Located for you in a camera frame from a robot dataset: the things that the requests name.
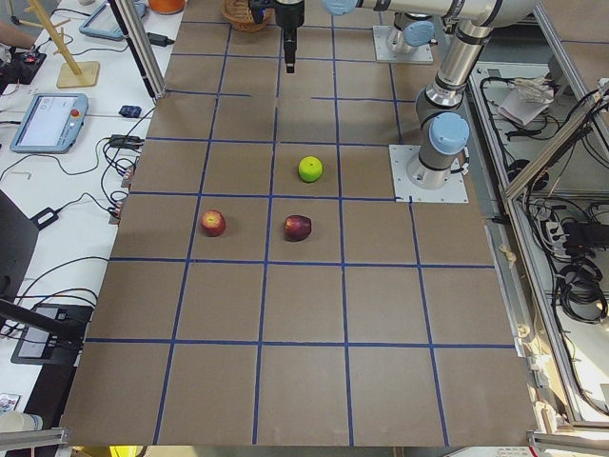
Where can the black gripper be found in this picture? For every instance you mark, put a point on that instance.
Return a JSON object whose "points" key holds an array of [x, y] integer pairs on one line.
{"points": [[290, 15]]}

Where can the green apple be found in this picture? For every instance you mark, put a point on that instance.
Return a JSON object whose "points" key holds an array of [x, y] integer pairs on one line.
{"points": [[310, 169]]}

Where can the dark red apple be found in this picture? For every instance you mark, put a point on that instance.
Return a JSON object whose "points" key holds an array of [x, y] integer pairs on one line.
{"points": [[297, 227]]}

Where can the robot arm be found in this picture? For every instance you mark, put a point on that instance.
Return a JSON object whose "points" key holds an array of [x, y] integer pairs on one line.
{"points": [[409, 32], [445, 133]]}

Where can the wicker basket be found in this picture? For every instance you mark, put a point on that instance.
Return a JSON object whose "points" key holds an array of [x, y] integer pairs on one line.
{"points": [[239, 15]]}

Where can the orange bucket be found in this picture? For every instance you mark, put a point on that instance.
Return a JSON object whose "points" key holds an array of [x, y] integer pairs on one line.
{"points": [[167, 7]]}

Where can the black power adapter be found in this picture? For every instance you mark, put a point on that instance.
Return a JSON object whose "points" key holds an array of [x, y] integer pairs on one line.
{"points": [[159, 40]]}

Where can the small blue device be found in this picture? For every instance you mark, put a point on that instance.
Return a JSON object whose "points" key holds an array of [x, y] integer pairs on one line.
{"points": [[130, 111]]}

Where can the far blue teach pendant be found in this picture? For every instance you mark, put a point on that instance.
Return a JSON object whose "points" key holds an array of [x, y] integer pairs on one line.
{"points": [[103, 24]]}

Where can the blue teach pendant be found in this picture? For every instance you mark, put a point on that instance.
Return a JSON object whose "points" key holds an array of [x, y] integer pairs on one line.
{"points": [[51, 123], [103, 24]]}

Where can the red yellow apple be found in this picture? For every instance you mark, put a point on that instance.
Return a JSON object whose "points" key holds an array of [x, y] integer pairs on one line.
{"points": [[213, 223]]}

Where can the wooden stand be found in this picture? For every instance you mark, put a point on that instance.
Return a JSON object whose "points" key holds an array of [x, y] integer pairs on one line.
{"points": [[72, 74]]}

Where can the near blue teach pendant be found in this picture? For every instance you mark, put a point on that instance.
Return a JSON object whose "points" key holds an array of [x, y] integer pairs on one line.
{"points": [[51, 123]]}

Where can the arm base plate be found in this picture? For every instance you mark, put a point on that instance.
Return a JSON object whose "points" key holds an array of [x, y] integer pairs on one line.
{"points": [[414, 183], [421, 56]]}

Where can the aluminium frame post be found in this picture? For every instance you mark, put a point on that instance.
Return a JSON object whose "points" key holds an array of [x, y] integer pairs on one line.
{"points": [[133, 31]]}

